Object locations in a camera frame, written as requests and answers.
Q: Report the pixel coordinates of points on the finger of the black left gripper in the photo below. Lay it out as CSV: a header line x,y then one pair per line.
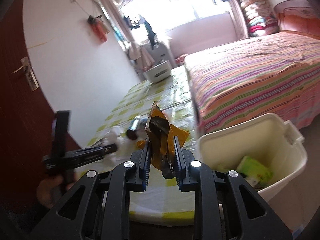
x,y
89,155

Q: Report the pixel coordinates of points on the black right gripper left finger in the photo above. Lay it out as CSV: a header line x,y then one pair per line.
x,y
98,204

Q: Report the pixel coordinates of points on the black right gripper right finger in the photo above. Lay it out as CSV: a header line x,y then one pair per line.
x,y
226,206

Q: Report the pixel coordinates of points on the brown medicine bottle blue label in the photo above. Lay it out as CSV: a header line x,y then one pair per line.
x,y
136,129

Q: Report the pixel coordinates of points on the yellow foil snack wrapper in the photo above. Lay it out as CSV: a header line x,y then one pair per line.
x,y
161,134

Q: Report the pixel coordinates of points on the white plastic trash bin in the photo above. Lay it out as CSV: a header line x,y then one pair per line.
x,y
275,143

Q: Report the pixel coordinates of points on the person's left hand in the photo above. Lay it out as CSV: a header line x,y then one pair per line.
x,y
45,188

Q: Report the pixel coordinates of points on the green package in bin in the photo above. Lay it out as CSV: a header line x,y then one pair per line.
x,y
254,172

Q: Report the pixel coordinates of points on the dark red wooden door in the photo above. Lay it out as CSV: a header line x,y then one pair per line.
x,y
26,118

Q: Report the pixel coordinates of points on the beige curtain left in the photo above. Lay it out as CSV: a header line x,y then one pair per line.
x,y
135,52

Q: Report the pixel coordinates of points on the white storage box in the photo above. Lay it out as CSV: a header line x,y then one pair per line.
x,y
158,72

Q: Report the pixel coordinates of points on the striped colourful bed cover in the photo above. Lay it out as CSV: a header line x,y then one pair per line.
x,y
242,80

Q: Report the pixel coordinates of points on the dark hanging clothes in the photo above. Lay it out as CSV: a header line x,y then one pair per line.
x,y
137,24

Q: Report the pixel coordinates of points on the stack of folded blankets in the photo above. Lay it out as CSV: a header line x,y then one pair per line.
x,y
259,17

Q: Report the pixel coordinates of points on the red wooden headboard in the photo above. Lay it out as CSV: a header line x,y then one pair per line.
x,y
297,16

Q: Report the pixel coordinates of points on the metal door handle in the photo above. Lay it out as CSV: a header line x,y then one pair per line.
x,y
28,70

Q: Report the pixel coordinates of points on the orange cloth hanging on wall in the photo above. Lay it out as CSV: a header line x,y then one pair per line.
x,y
98,27

